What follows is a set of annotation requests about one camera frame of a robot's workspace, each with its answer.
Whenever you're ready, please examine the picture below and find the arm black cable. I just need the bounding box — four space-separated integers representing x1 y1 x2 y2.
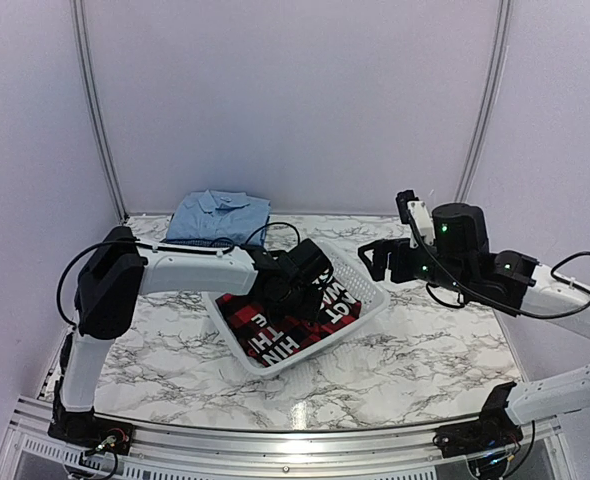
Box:
54 222 301 324
408 214 590 321

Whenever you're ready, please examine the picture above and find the red black plaid shirt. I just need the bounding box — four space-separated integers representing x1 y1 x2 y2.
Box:
215 278 363 368

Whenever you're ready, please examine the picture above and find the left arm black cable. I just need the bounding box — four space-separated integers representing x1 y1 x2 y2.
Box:
54 222 301 324

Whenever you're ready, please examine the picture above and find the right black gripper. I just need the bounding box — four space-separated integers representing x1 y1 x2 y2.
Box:
358 238 472 296

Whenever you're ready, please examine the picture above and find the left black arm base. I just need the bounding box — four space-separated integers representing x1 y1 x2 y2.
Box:
48 404 134 455

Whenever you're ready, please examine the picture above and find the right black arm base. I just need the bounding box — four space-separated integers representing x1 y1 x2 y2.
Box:
433 382 523 458

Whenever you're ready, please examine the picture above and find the right aluminium corner post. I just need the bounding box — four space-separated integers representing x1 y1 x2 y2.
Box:
454 0 513 202

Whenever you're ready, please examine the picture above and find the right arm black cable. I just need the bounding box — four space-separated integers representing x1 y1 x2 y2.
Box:
408 214 590 321

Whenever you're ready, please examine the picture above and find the blue checked folded shirt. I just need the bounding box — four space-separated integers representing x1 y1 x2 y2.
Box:
163 237 236 248

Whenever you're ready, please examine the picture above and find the white plastic basket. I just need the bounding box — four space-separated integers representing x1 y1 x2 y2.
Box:
202 240 389 378

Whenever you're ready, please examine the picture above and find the light blue folded shirt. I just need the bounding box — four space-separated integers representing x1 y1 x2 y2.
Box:
165 190 271 245

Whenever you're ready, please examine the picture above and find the aluminium corner post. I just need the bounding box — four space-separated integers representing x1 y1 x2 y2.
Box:
454 0 513 202
69 0 129 223

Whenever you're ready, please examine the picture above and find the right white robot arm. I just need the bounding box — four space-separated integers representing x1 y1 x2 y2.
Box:
358 192 590 448

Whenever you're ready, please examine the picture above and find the left aluminium corner post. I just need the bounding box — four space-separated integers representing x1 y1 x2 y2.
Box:
69 0 129 223

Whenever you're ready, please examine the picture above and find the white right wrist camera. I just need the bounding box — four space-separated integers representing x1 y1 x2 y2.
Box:
395 190 435 249

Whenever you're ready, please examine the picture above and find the aluminium front rail frame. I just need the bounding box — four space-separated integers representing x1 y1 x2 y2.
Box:
0 397 575 479

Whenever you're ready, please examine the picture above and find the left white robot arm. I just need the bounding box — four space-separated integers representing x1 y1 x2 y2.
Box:
49 226 334 445

